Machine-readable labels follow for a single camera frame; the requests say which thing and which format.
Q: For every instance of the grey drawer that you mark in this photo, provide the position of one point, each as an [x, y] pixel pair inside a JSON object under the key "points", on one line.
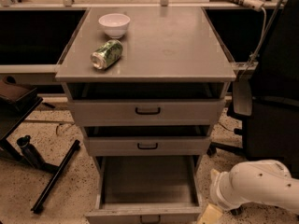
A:
{"points": [[145, 112], [146, 190], [146, 146]]}

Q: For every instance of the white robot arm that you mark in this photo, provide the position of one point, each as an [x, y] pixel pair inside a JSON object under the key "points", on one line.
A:
{"points": [[266, 182]]}

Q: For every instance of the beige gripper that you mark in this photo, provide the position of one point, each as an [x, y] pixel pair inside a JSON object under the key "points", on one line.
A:
{"points": [[217, 188]]}

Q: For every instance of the white ceramic bowl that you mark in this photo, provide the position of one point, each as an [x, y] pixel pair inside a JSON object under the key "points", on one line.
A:
{"points": [[115, 25]]}

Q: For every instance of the black office chair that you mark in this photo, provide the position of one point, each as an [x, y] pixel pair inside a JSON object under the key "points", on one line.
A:
{"points": [[271, 129]]}

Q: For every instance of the grey drawer cabinet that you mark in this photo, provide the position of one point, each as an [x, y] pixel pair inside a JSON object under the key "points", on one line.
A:
{"points": [[169, 53]]}

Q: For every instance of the green soda can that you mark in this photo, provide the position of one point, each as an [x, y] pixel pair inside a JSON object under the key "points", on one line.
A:
{"points": [[107, 54]]}

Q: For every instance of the black stand with base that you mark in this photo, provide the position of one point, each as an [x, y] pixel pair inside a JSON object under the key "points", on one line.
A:
{"points": [[10, 119]]}

